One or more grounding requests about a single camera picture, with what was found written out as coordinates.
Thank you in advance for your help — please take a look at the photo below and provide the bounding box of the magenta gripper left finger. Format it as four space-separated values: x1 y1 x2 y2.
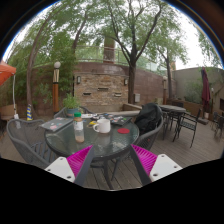
46 145 94 186

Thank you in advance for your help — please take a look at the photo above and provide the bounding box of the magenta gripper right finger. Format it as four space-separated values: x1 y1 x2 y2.
130 145 182 186

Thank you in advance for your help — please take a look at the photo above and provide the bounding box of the grey wicker chair right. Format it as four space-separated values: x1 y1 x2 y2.
110 114 165 182

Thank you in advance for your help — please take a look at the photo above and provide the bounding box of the round glass patio table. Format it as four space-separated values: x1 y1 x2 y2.
45 119 139 190

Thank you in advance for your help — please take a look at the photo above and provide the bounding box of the clear bottle green cap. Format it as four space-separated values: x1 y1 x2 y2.
73 112 84 143

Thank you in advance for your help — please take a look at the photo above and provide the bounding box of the red round coaster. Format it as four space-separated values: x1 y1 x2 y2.
117 128 130 134

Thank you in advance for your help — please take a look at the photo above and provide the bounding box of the grey laptop with stickers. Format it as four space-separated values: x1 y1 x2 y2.
41 117 73 132

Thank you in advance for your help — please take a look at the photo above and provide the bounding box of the yellow small object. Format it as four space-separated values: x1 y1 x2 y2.
87 121 97 128

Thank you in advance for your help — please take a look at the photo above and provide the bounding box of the white ceramic mug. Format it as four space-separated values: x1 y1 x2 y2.
93 119 111 134

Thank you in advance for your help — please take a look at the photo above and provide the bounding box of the black backpack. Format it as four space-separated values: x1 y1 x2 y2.
135 103 162 135

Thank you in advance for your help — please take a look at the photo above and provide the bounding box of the grey wicker chair left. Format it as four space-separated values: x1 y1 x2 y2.
7 119 57 169

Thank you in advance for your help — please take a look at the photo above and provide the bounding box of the black metal chair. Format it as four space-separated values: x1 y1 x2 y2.
174 109 201 139

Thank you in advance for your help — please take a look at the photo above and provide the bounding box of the dark background patio table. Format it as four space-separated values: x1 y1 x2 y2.
160 105 186 134

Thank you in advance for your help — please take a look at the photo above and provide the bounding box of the potted green plant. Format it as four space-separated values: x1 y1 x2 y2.
63 93 80 109

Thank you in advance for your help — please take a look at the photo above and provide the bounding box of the closed maroon patio umbrella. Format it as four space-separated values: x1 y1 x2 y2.
201 68 210 114

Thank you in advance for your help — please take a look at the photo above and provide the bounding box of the orange canopy tent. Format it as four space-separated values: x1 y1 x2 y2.
0 61 16 86

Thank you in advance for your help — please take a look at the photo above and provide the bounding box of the blue yellow striped post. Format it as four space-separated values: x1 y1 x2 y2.
27 104 33 121

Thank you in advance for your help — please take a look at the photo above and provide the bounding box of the wooden lamp post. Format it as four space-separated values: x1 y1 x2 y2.
52 61 61 114

